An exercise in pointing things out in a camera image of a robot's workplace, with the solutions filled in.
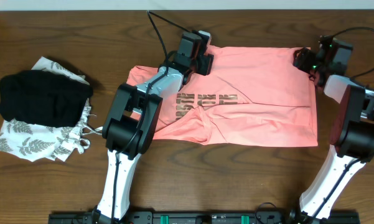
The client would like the black folded garment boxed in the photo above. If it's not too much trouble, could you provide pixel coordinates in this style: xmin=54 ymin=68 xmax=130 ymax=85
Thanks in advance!
xmin=0 ymin=70 xmax=93 ymax=128

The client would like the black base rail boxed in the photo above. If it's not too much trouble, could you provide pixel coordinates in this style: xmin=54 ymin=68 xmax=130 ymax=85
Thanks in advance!
xmin=48 ymin=203 xmax=360 ymax=224

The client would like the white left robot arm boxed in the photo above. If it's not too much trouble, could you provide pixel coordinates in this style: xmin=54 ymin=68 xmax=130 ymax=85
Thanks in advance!
xmin=92 ymin=30 xmax=214 ymax=223

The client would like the pink cloth garment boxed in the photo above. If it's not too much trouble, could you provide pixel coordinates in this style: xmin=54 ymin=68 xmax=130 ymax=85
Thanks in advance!
xmin=126 ymin=45 xmax=319 ymax=148

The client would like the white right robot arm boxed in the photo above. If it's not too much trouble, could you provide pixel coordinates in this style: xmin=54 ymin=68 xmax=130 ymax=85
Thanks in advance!
xmin=285 ymin=35 xmax=374 ymax=223

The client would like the white fern-print drawstring bag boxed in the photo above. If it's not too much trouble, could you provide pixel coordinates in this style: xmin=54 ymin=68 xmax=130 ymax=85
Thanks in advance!
xmin=0 ymin=57 xmax=101 ymax=162

